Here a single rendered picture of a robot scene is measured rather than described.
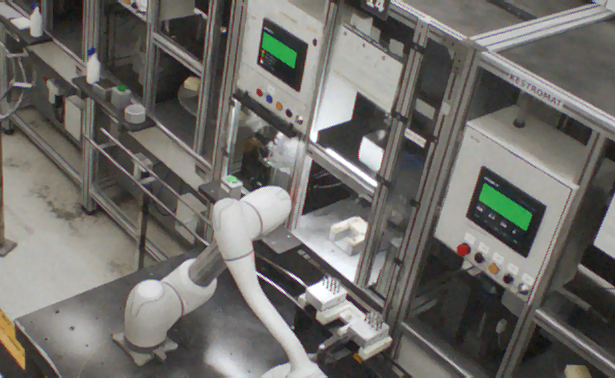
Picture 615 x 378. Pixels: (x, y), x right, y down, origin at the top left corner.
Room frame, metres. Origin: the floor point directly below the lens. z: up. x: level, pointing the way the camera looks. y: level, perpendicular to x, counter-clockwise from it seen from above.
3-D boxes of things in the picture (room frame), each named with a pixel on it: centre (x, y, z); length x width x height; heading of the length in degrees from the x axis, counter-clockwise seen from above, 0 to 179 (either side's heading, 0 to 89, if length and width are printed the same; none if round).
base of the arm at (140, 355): (2.46, 0.47, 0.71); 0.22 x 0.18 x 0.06; 48
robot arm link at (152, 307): (2.48, 0.48, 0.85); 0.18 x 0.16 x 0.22; 148
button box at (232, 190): (3.15, 0.31, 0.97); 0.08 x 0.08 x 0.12; 48
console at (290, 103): (3.27, 0.13, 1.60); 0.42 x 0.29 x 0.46; 48
